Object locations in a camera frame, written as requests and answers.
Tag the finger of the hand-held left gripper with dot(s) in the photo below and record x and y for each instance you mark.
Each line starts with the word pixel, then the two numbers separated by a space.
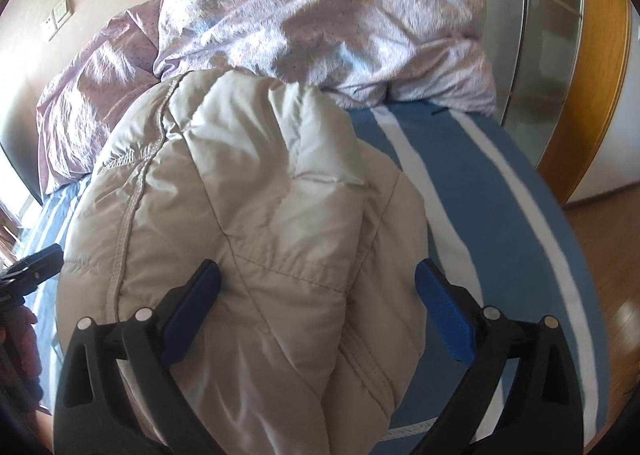
pixel 37 261

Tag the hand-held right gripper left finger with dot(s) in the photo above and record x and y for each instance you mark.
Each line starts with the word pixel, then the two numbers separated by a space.
pixel 192 305

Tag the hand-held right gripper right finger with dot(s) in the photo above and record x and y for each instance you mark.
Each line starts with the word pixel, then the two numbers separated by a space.
pixel 445 310

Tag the beige down jacket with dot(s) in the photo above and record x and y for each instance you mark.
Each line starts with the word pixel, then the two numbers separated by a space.
pixel 250 215

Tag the person's left forearm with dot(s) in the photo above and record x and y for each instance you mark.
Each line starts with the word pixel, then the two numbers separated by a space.
pixel 22 350

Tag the black flat television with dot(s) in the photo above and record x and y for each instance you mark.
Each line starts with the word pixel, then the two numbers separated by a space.
pixel 17 170

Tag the blue white striped bed sheet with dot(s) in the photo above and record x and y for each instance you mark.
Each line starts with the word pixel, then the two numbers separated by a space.
pixel 450 185

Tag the wooden wardrobe with mirror door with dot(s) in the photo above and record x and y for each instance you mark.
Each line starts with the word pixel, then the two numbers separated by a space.
pixel 550 60

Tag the pale pink quilt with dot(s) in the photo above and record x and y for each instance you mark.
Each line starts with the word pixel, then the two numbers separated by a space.
pixel 320 20

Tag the white wall socket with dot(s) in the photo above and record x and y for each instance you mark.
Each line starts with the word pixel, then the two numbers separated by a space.
pixel 50 29

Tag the white wall switch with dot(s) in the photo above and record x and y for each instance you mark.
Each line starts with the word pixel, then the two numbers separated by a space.
pixel 63 9

